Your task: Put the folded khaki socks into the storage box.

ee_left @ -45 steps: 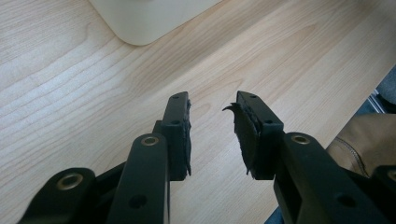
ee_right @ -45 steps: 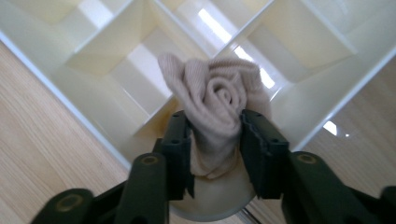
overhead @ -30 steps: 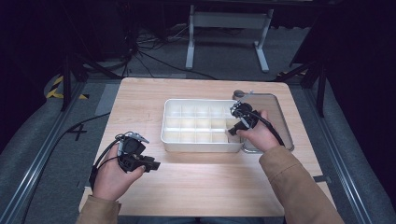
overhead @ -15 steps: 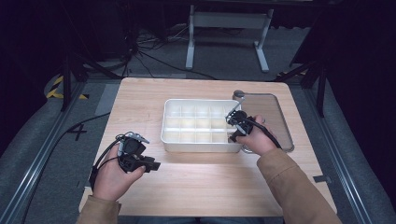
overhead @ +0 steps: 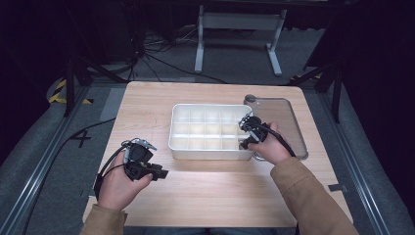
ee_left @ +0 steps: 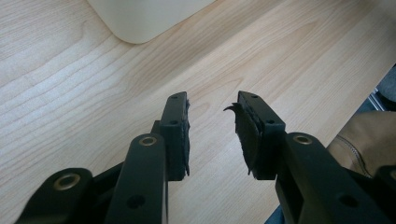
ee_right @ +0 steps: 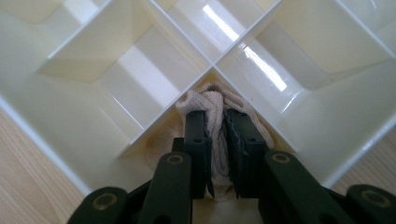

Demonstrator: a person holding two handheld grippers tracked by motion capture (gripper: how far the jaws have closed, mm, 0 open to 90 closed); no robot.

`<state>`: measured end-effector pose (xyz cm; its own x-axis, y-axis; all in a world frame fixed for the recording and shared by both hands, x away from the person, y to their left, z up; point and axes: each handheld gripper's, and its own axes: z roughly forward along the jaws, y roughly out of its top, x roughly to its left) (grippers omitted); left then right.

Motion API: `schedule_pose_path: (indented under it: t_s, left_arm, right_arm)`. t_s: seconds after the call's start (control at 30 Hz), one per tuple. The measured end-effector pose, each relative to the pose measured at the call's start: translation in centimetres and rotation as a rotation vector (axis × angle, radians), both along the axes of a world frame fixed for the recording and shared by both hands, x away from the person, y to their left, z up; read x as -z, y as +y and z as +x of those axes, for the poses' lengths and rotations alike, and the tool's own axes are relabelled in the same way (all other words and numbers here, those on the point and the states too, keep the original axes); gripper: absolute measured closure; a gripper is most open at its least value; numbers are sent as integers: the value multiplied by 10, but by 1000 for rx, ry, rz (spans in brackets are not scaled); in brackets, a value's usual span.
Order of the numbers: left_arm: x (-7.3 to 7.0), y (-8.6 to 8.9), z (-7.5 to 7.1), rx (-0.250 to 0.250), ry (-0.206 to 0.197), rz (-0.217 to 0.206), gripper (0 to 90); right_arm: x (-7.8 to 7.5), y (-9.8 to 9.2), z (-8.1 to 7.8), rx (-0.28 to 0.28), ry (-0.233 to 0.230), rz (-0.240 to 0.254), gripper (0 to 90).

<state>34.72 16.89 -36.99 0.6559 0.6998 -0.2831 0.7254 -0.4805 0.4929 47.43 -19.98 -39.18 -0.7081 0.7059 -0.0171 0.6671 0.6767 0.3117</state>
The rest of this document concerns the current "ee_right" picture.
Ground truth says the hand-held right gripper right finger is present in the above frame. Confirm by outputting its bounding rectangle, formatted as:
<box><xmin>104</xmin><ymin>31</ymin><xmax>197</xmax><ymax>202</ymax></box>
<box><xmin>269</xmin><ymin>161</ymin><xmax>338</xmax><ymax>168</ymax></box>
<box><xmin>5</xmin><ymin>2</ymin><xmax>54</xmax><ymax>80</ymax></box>
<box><xmin>223</xmin><ymin>107</ymin><xmax>269</xmax><ymax>200</ymax></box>

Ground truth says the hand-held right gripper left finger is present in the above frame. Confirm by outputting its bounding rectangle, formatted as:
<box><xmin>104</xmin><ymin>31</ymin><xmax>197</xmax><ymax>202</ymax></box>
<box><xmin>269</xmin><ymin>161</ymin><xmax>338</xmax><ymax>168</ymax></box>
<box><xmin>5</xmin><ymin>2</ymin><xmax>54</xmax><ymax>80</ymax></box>
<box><xmin>172</xmin><ymin>109</ymin><xmax>216</xmax><ymax>201</ymax></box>

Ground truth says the beige sock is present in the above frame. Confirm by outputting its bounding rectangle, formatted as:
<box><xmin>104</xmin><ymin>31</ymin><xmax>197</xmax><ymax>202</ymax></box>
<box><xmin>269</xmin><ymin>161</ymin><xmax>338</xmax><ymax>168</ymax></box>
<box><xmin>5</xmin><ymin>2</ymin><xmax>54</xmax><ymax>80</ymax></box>
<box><xmin>145</xmin><ymin>81</ymin><xmax>276</xmax><ymax>200</ymax></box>

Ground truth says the white divided storage box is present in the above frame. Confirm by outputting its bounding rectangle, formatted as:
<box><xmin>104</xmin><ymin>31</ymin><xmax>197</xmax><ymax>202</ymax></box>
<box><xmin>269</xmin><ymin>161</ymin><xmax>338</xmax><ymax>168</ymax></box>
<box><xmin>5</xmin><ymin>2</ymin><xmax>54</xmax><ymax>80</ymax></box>
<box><xmin>0</xmin><ymin>0</ymin><xmax>396</xmax><ymax>196</ymax></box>

